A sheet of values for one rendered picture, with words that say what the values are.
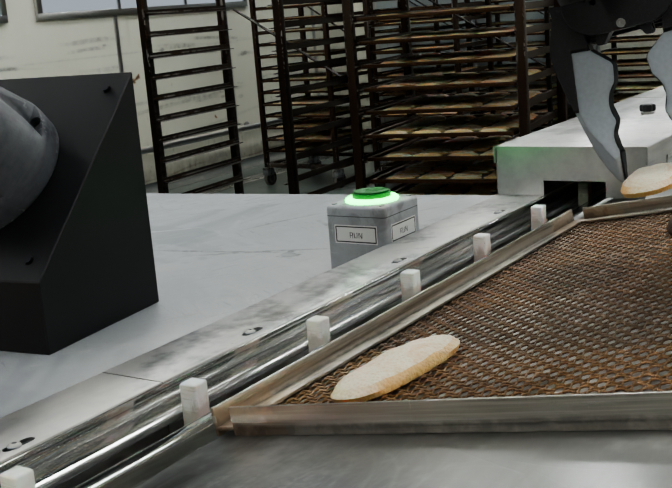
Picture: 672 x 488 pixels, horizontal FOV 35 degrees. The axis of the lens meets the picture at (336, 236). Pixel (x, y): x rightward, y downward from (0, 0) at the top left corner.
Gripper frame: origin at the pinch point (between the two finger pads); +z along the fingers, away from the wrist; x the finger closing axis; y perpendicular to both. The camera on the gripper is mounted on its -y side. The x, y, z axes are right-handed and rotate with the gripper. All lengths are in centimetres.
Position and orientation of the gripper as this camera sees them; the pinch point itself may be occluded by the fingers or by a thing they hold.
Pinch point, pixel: (650, 157)
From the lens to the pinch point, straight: 72.8
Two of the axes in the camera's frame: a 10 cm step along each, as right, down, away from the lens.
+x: -8.8, 1.6, 4.4
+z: 2.3, 9.7, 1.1
